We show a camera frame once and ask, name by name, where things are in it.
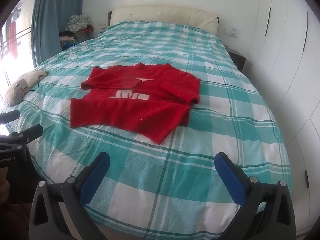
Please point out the pile of clothes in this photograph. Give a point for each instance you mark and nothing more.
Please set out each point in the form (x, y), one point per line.
(72, 38)

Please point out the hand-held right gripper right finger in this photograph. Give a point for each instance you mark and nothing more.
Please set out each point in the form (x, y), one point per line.
(231, 177)

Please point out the cream padded headboard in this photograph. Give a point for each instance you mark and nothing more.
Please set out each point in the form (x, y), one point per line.
(162, 13)

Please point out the red hanging garment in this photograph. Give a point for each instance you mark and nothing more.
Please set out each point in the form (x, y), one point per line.
(13, 40)

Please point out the red knitted sweater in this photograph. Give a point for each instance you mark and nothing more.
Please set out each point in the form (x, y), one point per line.
(125, 110)

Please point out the teal plaid bed cover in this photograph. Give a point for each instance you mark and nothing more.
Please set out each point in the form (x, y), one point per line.
(175, 167)

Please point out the white wardrobe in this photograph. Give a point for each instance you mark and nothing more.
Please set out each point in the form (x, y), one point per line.
(285, 67)

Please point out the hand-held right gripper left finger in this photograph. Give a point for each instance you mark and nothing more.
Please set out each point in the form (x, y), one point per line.
(96, 177)

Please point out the patterned beige pillow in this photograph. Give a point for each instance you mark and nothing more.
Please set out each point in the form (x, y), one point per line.
(22, 87)

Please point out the white wall socket panel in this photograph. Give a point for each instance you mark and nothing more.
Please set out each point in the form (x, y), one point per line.
(231, 32)

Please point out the checkered cloth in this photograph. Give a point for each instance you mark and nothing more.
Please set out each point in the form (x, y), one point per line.
(77, 22)

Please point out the dark wooden nightstand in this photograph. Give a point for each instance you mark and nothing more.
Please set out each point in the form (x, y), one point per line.
(237, 58)

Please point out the blue curtain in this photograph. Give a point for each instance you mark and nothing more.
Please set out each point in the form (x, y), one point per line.
(47, 17)

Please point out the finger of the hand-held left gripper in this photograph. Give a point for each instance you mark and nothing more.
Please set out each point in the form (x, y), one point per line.
(10, 117)
(27, 133)

